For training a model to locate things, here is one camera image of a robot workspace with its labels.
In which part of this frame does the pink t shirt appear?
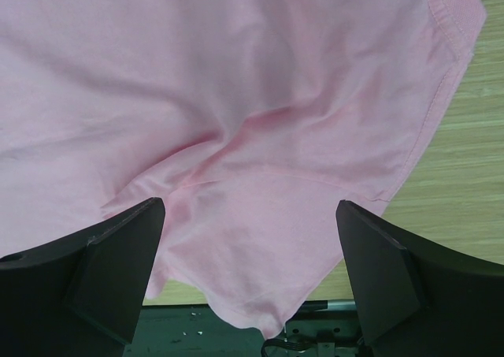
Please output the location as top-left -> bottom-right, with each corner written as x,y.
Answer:
1,0 -> 486,338

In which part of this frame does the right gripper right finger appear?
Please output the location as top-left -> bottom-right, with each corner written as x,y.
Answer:
335,200 -> 503,356

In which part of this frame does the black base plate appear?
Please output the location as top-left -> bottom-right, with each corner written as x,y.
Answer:
124,299 -> 373,356

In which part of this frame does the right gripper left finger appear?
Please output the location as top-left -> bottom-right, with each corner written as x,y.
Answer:
1,198 -> 165,356

